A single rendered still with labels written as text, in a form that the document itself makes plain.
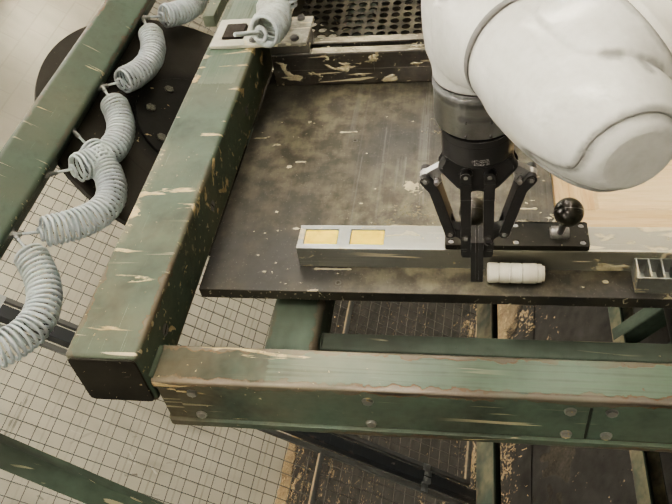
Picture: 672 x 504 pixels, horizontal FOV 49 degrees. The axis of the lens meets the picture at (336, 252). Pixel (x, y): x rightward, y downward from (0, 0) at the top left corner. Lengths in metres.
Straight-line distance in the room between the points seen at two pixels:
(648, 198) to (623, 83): 0.69
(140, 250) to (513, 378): 0.54
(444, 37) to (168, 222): 0.58
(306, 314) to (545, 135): 0.64
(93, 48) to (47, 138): 0.34
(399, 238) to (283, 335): 0.22
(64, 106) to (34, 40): 5.74
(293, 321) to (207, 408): 0.19
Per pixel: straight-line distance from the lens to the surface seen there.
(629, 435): 1.00
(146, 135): 1.90
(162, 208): 1.15
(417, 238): 1.10
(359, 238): 1.11
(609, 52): 0.56
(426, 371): 0.93
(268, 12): 1.34
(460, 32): 0.65
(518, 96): 0.57
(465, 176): 0.81
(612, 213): 1.18
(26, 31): 7.60
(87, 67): 1.92
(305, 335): 1.10
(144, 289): 1.04
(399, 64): 1.47
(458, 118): 0.74
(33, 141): 1.71
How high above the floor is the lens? 1.92
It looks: 15 degrees down
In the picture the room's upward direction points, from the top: 65 degrees counter-clockwise
